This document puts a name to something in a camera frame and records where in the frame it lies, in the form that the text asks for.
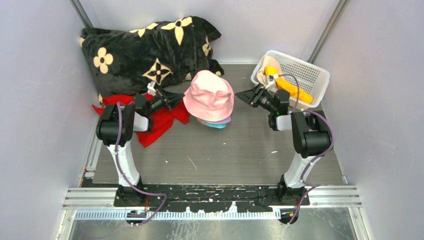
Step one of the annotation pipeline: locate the yellow bucket hat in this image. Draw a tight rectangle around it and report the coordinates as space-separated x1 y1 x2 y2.
275 74 313 104

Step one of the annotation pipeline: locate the lavender bucket hat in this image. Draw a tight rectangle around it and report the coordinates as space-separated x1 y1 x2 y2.
207 115 232 125

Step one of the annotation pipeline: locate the pink bucket hat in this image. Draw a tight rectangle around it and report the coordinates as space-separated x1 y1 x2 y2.
183 70 235 122

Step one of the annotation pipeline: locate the turquoise bucket hat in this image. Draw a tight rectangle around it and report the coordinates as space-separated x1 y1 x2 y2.
202 121 227 129

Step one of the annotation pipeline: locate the beige bucket hat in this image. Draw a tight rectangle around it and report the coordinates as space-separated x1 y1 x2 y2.
256 55 283 86

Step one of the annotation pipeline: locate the wooden hat stand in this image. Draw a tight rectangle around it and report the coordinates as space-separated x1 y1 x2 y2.
196 118 206 126

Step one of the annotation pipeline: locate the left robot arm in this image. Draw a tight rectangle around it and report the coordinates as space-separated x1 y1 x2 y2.
94 89 189 207

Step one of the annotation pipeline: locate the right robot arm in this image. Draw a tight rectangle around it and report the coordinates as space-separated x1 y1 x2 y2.
235 85 334 205

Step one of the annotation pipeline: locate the red cloth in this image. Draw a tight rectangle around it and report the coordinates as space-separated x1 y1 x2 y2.
102 94 190 148

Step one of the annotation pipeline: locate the black floral plush pillow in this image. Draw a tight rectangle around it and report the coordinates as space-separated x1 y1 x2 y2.
80 16 224 97

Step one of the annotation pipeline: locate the white plastic basket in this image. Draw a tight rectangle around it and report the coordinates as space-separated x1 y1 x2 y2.
250 50 331 110

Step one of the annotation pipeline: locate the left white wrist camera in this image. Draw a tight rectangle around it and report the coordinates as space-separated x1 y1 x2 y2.
147 81 160 97

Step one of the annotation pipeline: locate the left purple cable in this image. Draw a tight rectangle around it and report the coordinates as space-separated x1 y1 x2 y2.
113 101 168 227

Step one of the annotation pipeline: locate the purple cable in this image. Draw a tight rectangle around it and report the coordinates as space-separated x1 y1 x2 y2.
113 101 168 227
277 73 336 226

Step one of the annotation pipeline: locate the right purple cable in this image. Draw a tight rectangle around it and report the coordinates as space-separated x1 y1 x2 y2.
277 73 336 226

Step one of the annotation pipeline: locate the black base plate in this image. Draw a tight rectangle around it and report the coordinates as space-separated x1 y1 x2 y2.
113 184 310 213

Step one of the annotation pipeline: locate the aluminium rail frame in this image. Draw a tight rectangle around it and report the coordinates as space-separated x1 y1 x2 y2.
62 186 362 225

